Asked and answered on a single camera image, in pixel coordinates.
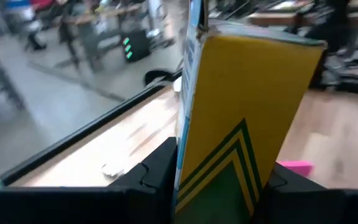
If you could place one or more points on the black box green lights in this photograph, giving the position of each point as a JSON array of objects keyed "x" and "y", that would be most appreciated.
[{"x": 137, "y": 46}]

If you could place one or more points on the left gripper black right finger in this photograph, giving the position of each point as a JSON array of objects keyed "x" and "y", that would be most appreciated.
[{"x": 281, "y": 183}]

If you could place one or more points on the black frame clamp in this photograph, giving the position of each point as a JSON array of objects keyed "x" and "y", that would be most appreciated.
[{"x": 157, "y": 74}]

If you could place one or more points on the pink eraser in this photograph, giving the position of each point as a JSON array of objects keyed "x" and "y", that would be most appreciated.
[{"x": 295, "y": 168}]

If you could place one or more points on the green yellow crayon box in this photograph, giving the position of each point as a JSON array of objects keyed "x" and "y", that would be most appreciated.
[{"x": 244, "y": 93}]

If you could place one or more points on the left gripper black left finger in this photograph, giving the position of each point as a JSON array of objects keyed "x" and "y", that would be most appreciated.
[{"x": 160, "y": 186}]

